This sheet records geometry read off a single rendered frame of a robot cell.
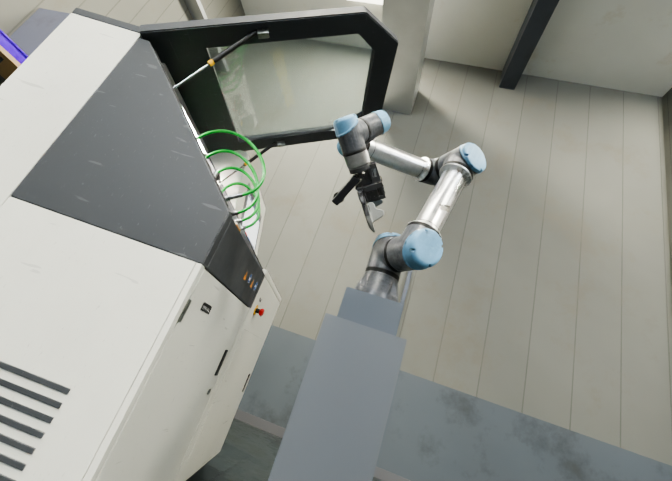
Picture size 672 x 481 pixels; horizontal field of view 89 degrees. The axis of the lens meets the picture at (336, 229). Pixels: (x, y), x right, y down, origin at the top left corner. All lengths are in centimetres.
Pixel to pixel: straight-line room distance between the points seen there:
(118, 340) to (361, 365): 61
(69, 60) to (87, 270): 75
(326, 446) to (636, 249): 425
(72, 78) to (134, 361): 93
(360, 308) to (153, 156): 76
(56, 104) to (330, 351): 112
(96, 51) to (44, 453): 117
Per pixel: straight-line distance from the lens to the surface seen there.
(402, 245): 104
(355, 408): 100
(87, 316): 105
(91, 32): 160
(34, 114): 143
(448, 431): 368
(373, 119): 110
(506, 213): 436
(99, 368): 101
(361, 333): 101
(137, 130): 124
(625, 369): 434
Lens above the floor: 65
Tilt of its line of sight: 22 degrees up
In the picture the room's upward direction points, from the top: 20 degrees clockwise
